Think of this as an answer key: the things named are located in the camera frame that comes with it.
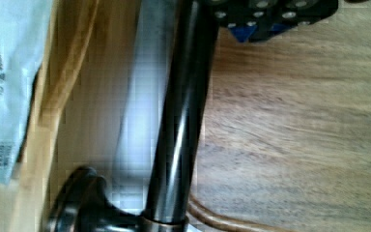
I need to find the white Deep River chip bag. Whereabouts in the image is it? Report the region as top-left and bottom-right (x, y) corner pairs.
(0, 0), (53, 184)

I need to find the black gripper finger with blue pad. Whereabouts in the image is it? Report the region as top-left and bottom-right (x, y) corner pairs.
(206, 0), (339, 43)

